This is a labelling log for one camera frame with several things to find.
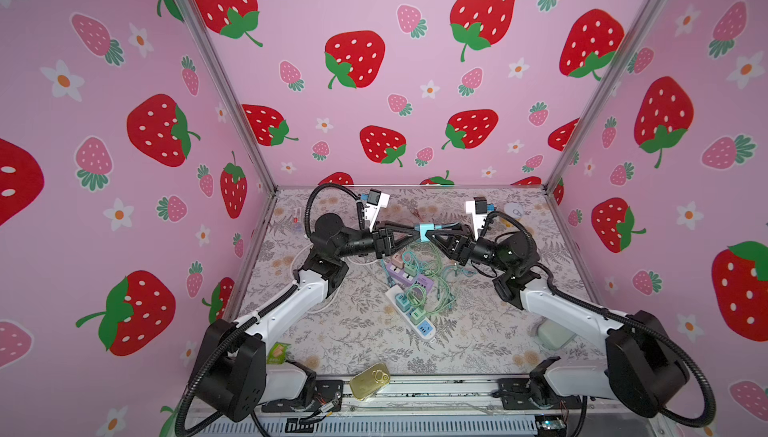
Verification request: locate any white blue power strip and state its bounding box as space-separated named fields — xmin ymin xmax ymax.
xmin=385 ymin=285 xmax=436 ymax=341

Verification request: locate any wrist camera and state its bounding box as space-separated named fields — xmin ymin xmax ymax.
xmin=465 ymin=197 xmax=495 ymax=239
xmin=361 ymin=189 xmax=390 ymax=231

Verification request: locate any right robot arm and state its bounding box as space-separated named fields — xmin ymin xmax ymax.
xmin=424 ymin=210 xmax=717 ymax=428

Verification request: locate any blue charger plug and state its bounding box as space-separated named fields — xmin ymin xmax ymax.
xmin=394 ymin=293 xmax=411 ymax=312
xmin=417 ymin=223 xmax=435 ymax=242

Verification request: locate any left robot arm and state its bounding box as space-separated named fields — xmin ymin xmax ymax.
xmin=174 ymin=184 xmax=436 ymax=436

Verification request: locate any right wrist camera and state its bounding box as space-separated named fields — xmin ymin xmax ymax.
xmin=465 ymin=197 xmax=495 ymax=239

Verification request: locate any pale green soap box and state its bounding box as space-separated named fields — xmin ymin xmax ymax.
xmin=535 ymin=319 xmax=576 ymax=351

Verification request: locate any green snack packet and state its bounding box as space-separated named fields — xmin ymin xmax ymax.
xmin=267 ymin=342 xmax=290 ymax=365

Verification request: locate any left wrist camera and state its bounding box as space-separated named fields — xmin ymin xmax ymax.
xmin=361 ymin=189 xmax=390 ymax=231

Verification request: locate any green cable tangle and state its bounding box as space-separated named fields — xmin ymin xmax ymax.
xmin=379 ymin=238 xmax=475 ymax=318

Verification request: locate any aluminium front rail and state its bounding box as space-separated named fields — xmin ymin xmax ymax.
xmin=202 ymin=375 xmax=684 ymax=436

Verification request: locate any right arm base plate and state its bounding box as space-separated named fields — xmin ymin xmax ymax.
xmin=491 ymin=378 xmax=581 ymax=410

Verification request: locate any yellow tin can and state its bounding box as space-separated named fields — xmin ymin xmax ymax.
xmin=503 ymin=202 xmax=525 ymax=221

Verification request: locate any gold sardine tin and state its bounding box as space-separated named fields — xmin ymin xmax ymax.
xmin=349 ymin=363 xmax=391 ymax=401

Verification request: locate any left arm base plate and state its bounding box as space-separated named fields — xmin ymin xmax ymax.
xmin=260 ymin=379 xmax=344 ymax=413

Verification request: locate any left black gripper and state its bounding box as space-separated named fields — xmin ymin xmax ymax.
xmin=333 ymin=224 xmax=415 ymax=267

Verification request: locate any purple power strip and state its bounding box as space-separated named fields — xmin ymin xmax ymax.
xmin=384 ymin=263 xmax=434 ymax=295

